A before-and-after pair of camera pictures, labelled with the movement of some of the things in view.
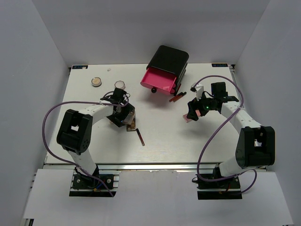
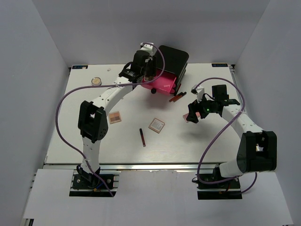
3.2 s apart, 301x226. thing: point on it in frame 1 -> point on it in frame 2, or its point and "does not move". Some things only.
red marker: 180,96 does not move
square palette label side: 129,118 -> 156,125
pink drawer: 162,80 does not move
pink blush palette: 187,120 does not move
